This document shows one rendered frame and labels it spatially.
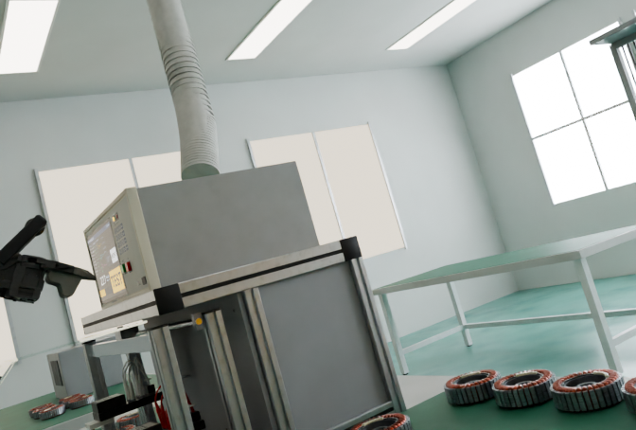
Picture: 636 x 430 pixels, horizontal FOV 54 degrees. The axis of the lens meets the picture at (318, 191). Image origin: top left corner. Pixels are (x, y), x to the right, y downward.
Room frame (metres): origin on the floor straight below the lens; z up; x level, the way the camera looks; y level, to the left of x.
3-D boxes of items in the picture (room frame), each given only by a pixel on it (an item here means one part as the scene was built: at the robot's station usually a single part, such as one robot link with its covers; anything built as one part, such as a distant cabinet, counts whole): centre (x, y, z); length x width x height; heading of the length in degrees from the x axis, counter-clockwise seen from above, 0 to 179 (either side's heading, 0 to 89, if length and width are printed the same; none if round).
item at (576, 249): (4.76, -1.15, 0.38); 2.10 x 0.90 x 0.75; 33
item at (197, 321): (1.39, 0.44, 1.04); 0.62 x 0.02 x 0.03; 33
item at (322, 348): (1.24, 0.07, 0.91); 0.28 x 0.03 x 0.32; 123
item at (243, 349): (1.43, 0.37, 0.92); 0.66 x 0.01 x 0.30; 33
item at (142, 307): (1.47, 0.32, 1.09); 0.68 x 0.44 x 0.05; 33
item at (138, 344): (1.35, 0.50, 1.03); 0.62 x 0.01 x 0.03; 33
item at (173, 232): (1.46, 0.31, 1.22); 0.44 x 0.39 x 0.20; 33
